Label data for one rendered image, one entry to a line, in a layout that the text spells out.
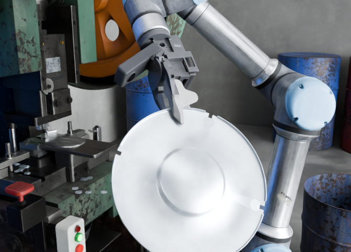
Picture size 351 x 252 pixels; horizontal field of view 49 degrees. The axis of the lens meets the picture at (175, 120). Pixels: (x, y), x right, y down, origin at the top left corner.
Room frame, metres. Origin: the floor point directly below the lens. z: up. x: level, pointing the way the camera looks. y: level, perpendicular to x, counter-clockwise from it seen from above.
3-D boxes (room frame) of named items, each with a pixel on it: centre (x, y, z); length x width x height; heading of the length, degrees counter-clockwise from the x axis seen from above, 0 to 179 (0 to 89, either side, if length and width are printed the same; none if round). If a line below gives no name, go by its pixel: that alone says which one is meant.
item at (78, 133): (1.58, 0.44, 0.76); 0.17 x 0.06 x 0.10; 154
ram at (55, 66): (1.41, 0.48, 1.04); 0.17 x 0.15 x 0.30; 64
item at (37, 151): (1.43, 0.51, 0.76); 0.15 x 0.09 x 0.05; 154
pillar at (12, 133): (1.38, 0.60, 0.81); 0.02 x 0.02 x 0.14
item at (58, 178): (1.43, 0.51, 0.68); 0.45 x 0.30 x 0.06; 154
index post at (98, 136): (1.53, 0.32, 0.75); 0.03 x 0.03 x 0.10; 64
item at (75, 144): (1.35, 0.35, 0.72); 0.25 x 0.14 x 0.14; 64
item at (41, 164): (1.43, 0.52, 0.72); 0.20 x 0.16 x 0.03; 154
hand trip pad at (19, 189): (1.03, 0.45, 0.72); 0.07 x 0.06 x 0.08; 64
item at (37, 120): (1.43, 0.52, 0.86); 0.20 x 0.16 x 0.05; 154
